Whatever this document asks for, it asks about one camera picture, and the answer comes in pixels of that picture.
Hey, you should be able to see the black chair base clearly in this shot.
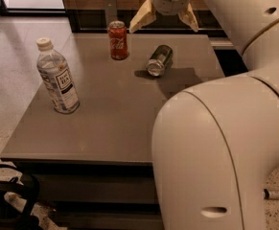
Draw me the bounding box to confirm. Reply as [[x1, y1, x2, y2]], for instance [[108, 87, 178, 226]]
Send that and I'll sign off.
[[0, 164, 43, 230]]

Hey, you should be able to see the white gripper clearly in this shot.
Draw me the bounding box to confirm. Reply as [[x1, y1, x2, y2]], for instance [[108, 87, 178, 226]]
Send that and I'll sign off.
[[129, 0, 198, 34]]

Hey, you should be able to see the red cola can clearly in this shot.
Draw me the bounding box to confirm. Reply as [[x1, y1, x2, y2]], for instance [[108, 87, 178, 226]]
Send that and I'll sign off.
[[107, 20, 128, 60]]

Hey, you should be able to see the grey drawer cabinet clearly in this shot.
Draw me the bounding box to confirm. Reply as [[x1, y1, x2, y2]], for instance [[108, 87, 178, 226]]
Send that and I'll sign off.
[[1, 34, 223, 230]]

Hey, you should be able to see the clear plastic tea bottle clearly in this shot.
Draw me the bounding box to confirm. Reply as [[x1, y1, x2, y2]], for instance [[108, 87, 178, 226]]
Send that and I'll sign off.
[[36, 37, 80, 114]]

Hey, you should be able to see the black white striped cable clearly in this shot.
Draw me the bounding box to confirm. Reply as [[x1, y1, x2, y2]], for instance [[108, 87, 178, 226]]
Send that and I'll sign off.
[[263, 189, 279, 201]]

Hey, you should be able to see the left metal wall bracket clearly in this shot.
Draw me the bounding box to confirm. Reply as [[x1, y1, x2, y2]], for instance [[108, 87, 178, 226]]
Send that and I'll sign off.
[[104, 0, 117, 25]]

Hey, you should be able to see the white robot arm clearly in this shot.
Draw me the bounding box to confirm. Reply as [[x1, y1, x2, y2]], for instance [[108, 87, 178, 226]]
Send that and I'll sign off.
[[130, 0, 279, 230]]

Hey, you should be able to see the green soda can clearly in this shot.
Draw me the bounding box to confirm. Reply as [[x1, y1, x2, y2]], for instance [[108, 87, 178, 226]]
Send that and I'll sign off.
[[146, 45, 173, 77]]

